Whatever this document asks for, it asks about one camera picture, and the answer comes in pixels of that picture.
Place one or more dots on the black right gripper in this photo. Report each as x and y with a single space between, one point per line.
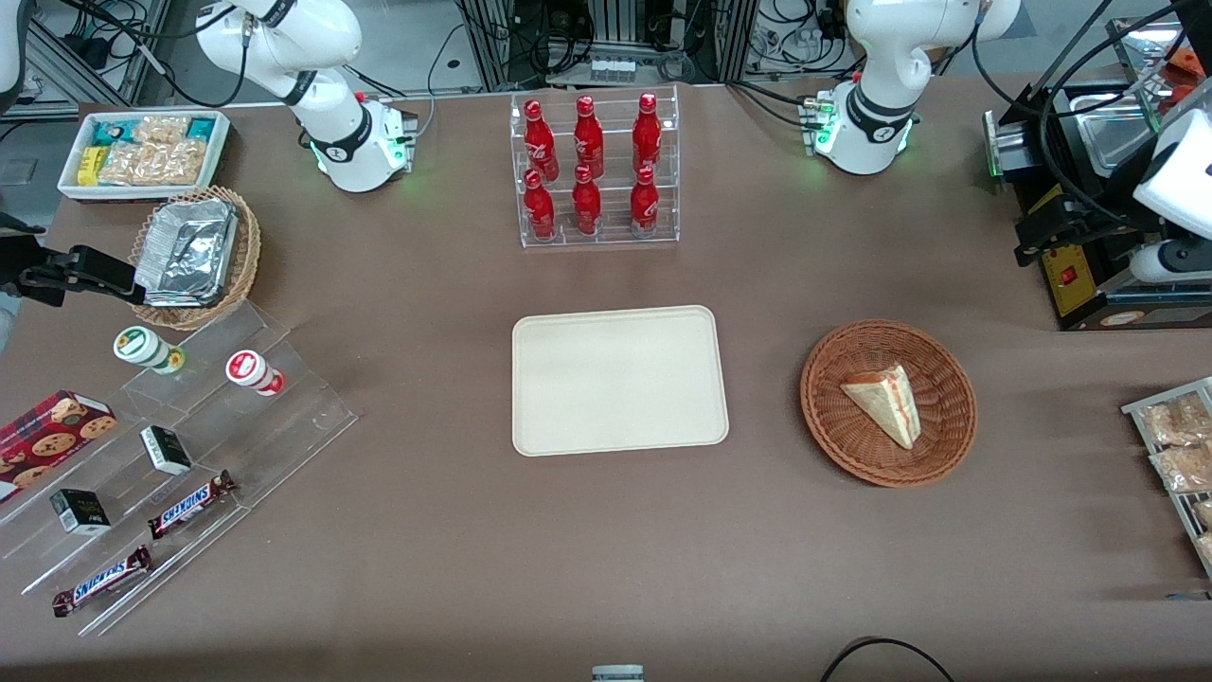
21 260

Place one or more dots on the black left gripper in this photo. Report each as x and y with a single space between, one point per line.
1089 214

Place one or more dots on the triangular sandwich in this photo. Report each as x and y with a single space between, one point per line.
888 403

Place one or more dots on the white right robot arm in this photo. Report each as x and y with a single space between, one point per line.
336 123

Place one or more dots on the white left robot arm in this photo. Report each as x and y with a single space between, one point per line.
866 114

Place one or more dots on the aluminium foil tray stack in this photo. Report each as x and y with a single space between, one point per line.
185 251

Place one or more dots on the light wicker basket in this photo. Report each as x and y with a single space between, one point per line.
248 256

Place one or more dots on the tray of wrapped pastries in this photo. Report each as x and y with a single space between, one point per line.
1136 407

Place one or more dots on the brown wicker basket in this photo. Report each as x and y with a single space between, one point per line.
852 436

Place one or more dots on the beige plastic tray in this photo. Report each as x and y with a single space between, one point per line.
620 379

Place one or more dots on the black food warmer appliance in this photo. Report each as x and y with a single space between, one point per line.
1075 284

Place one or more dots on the green lid cup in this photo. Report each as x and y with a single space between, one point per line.
140 346

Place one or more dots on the white rectangular snack bin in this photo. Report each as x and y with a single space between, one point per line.
71 185

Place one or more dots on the steel warmer pan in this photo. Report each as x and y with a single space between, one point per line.
1113 142

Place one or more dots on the yellow snack packet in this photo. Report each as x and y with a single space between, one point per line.
90 166

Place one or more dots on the clear cracker bag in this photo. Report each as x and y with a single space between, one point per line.
163 127
156 163

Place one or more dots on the teal snack packet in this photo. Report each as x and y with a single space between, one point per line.
200 128
112 132

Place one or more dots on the red lid cup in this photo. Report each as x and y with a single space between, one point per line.
248 367

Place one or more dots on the red cookie box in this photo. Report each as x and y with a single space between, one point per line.
47 436

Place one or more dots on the small black carton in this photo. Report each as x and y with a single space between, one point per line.
166 449
79 511

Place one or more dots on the red sausage on skewer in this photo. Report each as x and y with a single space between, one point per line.
1185 61

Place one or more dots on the clear bag of pastry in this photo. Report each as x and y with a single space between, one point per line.
1204 513
1184 467
1174 421

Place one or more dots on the clear acrylic stepped display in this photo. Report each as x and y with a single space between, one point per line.
284 417

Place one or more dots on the brown snickers bar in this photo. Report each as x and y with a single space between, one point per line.
102 581
189 505

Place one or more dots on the red cola bottle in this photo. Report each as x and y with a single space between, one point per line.
647 133
588 137
540 142
586 204
539 208
644 204

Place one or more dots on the clear acrylic bottle rack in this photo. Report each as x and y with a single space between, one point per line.
611 237

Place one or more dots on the white power strip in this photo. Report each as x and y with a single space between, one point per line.
613 69

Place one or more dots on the aluminium frame cabinet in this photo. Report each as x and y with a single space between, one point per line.
530 38

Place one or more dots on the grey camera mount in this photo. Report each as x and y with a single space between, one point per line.
617 673

